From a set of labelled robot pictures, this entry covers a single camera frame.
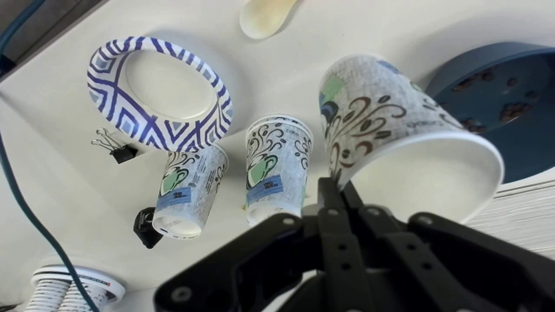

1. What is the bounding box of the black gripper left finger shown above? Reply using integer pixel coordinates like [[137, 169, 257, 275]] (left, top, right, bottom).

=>
[[153, 176, 352, 312]]

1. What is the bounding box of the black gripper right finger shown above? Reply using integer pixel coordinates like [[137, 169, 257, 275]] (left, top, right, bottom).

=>
[[345, 183, 555, 312]]

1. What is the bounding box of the patterned paper coffee cup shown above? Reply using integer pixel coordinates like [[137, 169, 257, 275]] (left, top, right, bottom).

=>
[[319, 55, 505, 221]]

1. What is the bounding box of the white paper sheet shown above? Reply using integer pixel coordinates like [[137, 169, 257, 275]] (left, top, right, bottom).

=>
[[467, 169, 555, 257]]

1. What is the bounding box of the black small object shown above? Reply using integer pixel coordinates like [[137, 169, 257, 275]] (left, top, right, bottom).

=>
[[134, 205, 161, 249]]

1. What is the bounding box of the black binder clip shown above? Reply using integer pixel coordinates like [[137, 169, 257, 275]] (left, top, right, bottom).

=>
[[92, 127, 139, 164]]

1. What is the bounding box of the white plastic spoon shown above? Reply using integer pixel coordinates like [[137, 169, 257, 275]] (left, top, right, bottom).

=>
[[239, 0, 298, 39]]

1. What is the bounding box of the blue cable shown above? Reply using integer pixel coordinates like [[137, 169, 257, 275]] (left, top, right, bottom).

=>
[[0, 133, 102, 312]]

